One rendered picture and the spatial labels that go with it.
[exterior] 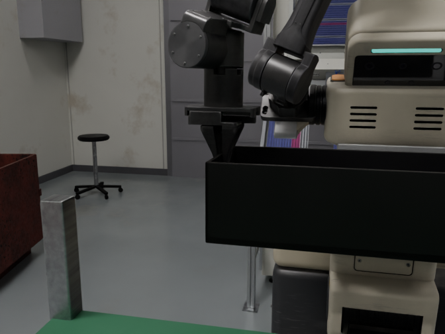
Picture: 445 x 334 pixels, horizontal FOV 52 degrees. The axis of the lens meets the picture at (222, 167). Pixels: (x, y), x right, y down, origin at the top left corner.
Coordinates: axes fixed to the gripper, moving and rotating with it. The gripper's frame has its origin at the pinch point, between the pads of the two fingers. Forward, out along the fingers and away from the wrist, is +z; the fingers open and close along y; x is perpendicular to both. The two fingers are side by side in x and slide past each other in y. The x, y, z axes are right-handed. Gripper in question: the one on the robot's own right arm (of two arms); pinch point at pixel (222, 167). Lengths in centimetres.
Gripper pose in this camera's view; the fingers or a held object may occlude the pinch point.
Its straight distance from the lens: 68.8
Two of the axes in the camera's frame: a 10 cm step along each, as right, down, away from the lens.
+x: 2.3, -1.8, 9.6
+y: 9.7, 0.6, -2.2
